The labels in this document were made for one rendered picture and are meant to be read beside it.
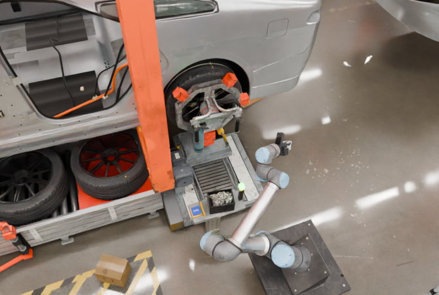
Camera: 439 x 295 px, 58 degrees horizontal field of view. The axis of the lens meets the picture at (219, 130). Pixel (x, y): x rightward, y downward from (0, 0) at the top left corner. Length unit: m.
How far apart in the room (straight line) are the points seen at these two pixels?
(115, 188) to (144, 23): 1.67
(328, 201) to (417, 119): 1.59
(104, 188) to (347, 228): 2.14
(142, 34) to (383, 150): 3.06
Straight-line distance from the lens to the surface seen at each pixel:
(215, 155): 3.79
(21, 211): 3.41
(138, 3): 1.96
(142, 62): 2.16
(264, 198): 2.45
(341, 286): 3.24
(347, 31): 5.85
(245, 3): 2.87
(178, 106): 3.09
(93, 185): 3.34
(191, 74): 3.08
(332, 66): 5.19
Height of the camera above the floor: 3.22
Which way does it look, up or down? 50 degrees down
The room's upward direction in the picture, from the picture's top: 2 degrees clockwise
